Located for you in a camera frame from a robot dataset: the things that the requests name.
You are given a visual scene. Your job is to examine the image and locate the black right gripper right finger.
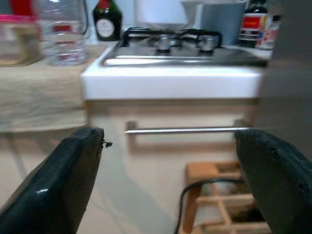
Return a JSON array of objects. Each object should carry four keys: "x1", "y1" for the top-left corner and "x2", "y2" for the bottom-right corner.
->
[{"x1": 234, "y1": 129, "x2": 312, "y2": 234}]

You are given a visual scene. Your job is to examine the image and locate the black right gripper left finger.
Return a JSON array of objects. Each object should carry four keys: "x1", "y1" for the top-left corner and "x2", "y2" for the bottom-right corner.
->
[{"x1": 0, "y1": 126, "x2": 105, "y2": 234}]

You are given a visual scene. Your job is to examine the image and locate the grey fridge door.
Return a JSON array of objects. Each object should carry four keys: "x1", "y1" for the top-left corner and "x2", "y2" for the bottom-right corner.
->
[{"x1": 255, "y1": 0, "x2": 312, "y2": 156}]

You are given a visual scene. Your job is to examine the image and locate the wooden slatted crate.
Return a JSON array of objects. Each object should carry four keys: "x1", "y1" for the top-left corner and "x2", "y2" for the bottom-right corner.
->
[{"x1": 179, "y1": 160, "x2": 273, "y2": 234}]

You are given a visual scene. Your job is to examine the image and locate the beige cloth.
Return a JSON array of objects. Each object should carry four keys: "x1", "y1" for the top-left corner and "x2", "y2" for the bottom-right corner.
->
[{"x1": 0, "y1": 45, "x2": 109, "y2": 134}]

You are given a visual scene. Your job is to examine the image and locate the clear container pink lid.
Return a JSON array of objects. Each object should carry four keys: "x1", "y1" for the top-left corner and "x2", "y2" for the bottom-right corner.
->
[{"x1": 0, "y1": 14, "x2": 42, "y2": 66}]

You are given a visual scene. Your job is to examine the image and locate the clear plastic bottle red label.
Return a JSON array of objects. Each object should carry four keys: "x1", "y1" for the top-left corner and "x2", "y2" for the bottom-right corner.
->
[{"x1": 36, "y1": 0, "x2": 89, "y2": 67}]

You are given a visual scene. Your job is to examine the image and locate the colourful label bottle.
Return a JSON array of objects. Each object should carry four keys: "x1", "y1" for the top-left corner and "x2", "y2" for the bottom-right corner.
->
[{"x1": 257, "y1": 14, "x2": 281, "y2": 51}]

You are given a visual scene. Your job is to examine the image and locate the silver hob knob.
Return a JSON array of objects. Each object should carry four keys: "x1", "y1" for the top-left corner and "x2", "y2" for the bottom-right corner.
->
[
  {"x1": 155, "y1": 34, "x2": 174, "y2": 52},
  {"x1": 197, "y1": 36, "x2": 217, "y2": 52}
]

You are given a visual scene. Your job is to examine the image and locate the dark sauce bottle red label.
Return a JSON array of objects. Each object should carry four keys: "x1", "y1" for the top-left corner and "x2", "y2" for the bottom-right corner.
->
[{"x1": 238, "y1": 0, "x2": 269, "y2": 48}]

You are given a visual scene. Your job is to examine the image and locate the stainless steel gas hob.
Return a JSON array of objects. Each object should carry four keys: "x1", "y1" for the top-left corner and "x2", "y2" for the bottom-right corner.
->
[{"x1": 101, "y1": 40, "x2": 268, "y2": 68}]

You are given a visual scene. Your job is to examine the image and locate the dark green bottle white label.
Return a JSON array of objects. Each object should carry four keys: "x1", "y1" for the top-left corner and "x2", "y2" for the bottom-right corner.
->
[{"x1": 93, "y1": 0, "x2": 122, "y2": 41}]

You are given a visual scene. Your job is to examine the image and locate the grey container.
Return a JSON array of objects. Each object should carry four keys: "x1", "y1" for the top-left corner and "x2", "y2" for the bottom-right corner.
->
[{"x1": 200, "y1": 0, "x2": 247, "y2": 46}]

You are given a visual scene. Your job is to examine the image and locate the red box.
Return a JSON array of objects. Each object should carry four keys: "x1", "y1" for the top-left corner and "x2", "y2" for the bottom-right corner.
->
[{"x1": 9, "y1": 0, "x2": 37, "y2": 17}]

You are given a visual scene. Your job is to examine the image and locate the black hob pan grate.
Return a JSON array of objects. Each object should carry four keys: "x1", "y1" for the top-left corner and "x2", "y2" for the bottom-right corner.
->
[{"x1": 122, "y1": 27, "x2": 223, "y2": 48}]

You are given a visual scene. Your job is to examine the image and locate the white pot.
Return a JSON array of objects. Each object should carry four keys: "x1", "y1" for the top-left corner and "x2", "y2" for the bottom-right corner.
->
[{"x1": 134, "y1": 0, "x2": 190, "y2": 31}]

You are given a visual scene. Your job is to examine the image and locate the black cable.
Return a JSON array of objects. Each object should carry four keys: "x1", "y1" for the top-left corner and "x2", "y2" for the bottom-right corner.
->
[{"x1": 173, "y1": 178, "x2": 244, "y2": 234}]

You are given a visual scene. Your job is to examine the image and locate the steel drawer handle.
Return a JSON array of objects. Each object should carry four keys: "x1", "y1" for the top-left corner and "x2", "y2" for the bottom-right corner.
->
[{"x1": 124, "y1": 120, "x2": 252, "y2": 142}]

